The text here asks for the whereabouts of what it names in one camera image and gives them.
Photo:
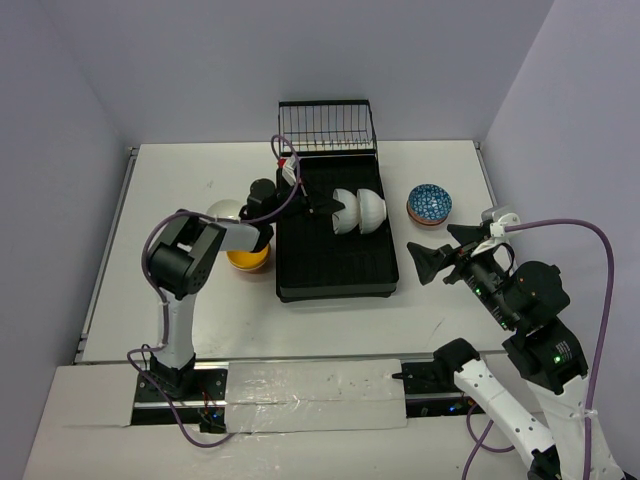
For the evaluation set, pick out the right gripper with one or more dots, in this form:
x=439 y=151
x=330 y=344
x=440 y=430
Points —
x=427 y=259

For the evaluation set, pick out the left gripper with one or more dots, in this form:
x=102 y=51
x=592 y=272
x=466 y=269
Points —
x=304 y=204

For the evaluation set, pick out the white bowl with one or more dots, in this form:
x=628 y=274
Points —
x=226 y=209
x=347 y=218
x=372 y=211

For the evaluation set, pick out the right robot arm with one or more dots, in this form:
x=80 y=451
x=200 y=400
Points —
x=548 y=356

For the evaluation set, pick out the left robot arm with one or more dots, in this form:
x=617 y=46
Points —
x=179 y=256

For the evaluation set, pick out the brown bowl under blue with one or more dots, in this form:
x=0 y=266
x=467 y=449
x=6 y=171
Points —
x=423 y=221

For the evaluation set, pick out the blue patterned bowl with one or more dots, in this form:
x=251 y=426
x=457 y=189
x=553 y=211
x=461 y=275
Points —
x=430 y=201

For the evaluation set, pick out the orange bowl under yellow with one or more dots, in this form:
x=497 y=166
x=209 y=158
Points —
x=252 y=267

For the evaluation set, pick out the white taped cover sheet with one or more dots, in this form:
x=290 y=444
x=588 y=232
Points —
x=288 y=397

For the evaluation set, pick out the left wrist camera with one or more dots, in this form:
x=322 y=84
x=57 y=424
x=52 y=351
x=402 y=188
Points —
x=289 y=170

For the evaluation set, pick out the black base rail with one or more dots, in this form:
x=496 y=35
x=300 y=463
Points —
x=203 y=407

